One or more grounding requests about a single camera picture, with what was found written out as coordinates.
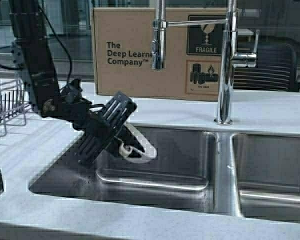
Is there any right stainless sink basin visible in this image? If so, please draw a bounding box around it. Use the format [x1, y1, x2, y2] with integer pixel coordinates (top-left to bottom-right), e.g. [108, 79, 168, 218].
[232, 134, 300, 224]

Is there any small white frying pan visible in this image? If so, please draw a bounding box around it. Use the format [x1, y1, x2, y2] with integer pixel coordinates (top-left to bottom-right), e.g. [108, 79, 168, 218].
[123, 122, 157, 164]

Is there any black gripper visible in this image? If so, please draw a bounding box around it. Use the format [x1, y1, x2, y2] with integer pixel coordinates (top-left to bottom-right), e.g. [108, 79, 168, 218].
[74, 91, 145, 165]

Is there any wire dish drying rack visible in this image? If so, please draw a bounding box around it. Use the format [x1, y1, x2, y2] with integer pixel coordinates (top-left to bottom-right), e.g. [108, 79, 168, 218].
[0, 71, 30, 139]

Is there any black office chair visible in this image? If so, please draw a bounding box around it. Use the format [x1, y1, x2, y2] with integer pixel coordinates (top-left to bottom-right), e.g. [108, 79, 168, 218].
[234, 42, 300, 93]

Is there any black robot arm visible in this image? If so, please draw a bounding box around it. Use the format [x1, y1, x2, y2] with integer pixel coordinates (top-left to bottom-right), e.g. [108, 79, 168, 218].
[9, 0, 157, 165]

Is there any brown cardboard box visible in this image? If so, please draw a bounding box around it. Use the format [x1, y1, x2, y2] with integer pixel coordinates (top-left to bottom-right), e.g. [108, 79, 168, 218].
[89, 6, 262, 102]

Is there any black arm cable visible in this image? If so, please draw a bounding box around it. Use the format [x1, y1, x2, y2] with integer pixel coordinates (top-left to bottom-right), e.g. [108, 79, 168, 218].
[0, 3, 73, 87]

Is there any chrome pull-down kitchen faucet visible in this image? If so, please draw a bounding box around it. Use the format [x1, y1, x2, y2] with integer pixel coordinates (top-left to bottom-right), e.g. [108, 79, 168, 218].
[151, 0, 260, 126]

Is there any left stainless sink basin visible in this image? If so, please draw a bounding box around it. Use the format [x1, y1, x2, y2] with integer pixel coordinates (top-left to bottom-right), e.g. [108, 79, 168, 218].
[29, 127, 216, 213]

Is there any stainless sink basin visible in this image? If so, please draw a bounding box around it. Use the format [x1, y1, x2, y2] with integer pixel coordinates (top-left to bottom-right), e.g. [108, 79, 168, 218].
[29, 127, 216, 213]
[232, 134, 300, 224]

